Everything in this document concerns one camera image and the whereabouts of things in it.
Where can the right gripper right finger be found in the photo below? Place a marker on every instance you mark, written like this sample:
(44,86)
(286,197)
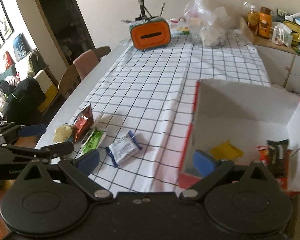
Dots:
(213,172)

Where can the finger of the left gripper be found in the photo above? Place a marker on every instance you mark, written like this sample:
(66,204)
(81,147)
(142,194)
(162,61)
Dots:
(15,154)
(11,131)

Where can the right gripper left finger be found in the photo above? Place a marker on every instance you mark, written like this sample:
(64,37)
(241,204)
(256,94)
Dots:
(77,172)

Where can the green snack packet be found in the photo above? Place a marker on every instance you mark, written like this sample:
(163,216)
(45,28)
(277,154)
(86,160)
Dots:
(94,140)

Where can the pale yellow snack packet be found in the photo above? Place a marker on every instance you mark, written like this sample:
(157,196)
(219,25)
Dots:
(62,133)

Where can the dark red foil snack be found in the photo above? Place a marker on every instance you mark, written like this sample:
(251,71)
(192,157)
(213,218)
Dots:
(82,123)

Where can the white blue snack packet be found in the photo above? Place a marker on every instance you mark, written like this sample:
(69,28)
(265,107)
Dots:
(123,148)

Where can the red snack packet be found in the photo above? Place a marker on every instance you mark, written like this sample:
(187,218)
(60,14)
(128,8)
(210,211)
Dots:
(263,154)

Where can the black snack packet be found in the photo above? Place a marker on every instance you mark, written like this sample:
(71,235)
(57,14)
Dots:
(278,157)

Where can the red white cardboard box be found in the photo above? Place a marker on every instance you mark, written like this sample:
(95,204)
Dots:
(245,115)

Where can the checkered white tablecloth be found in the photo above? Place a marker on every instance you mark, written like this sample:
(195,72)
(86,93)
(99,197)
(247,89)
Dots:
(150,93)

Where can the wooden chair pink cushion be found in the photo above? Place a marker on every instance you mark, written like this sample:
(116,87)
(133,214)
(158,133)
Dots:
(80,69)

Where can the white sideboard cabinet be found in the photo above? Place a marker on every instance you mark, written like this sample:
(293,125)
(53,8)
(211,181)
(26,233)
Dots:
(282,63)

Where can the clear plastic bag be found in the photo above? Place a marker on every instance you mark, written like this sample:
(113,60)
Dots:
(208,25)

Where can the orange teal tissue box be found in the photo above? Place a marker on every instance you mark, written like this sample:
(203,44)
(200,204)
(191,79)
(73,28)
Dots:
(150,33)

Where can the orange thermos bottle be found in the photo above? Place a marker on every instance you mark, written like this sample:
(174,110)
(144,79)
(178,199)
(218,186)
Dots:
(265,22)

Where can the amber liquid bottle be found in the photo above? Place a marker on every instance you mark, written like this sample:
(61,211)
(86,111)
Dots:
(252,17)

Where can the yellow tissue box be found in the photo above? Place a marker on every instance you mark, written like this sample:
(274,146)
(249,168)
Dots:
(295,28)

